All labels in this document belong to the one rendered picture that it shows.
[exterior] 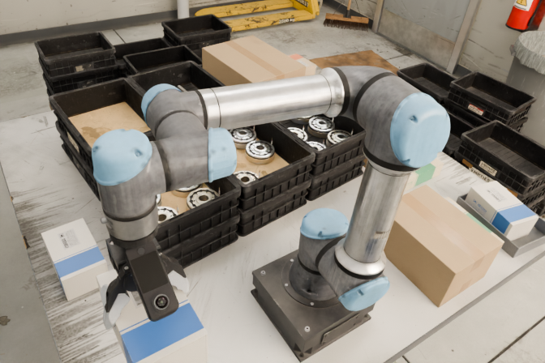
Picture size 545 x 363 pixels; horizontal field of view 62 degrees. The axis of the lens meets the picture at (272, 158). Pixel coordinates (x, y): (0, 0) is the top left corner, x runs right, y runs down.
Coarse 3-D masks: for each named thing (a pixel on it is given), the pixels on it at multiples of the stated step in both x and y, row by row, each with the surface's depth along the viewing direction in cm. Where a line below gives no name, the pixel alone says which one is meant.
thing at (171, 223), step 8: (232, 184) 135; (232, 192) 132; (240, 192) 134; (216, 200) 129; (224, 200) 131; (192, 208) 126; (200, 208) 126; (208, 208) 128; (176, 216) 123; (184, 216) 123; (192, 216) 126; (160, 224) 120; (168, 224) 121; (176, 224) 123; (160, 232) 120
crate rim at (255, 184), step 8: (280, 128) 160; (288, 136) 157; (312, 152) 150; (304, 160) 147; (312, 160) 149; (288, 168) 143; (296, 168) 146; (232, 176) 138; (264, 176) 139; (272, 176) 140; (280, 176) 142; (240, 184) 135; (248, 184) 136; (256, 184) 137; (264, 184) 139; (248, 192) 136
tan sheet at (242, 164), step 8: (240, 152) 164; (240, 160) 160; (248, 160) 160; (272, 160) 162; (280, 160) 162; (240, 168) 157; (248, 168) 157; (256, 168) 158; (264, 168) 158; (272, 168) 158; (280, 168) 159
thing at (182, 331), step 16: (112, 272) 82; (176, 288) 80; (128, 304) 77; (128, 320) 75; (144, 320) 75; (160, 320) 75; (176, 320) 76; (192, 320) 76; (128, 336) 73; (144, 336) 73; (160, 336) 73; (176, 336) 73; (192, 336) 74; (128, 352) 71; (144, 352) 71; (160, 352) 71; (176, 352) 72; (192, 352) 75
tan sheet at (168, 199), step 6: (204, 186) 148; (168, 192) 145; (162, 198) 142; (168, 198) 143; (174, 198) 143; (180, 198) 143; (186, 198) 143; (162, 204) 140; (168, 204) 140; (174, 204) 141; (180, 204) 141; (186, 204) 141; (180, 210) 139; (186, 210) 139
